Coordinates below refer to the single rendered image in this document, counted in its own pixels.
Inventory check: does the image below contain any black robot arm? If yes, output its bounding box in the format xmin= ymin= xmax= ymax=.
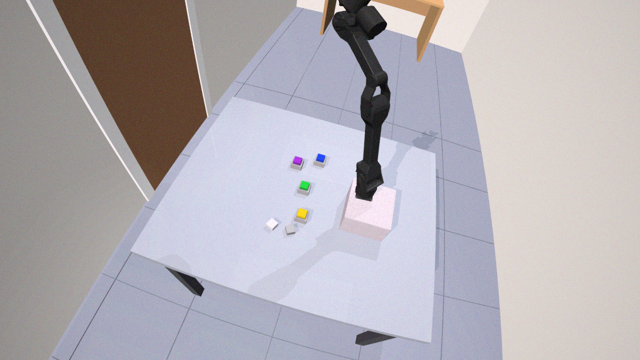
xmin=332 ymin=0 xmax=391 ymax=202

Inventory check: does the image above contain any purple button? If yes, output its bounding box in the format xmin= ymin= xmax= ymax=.
xmin=290 ymin=156 xmax=305 ymax=171

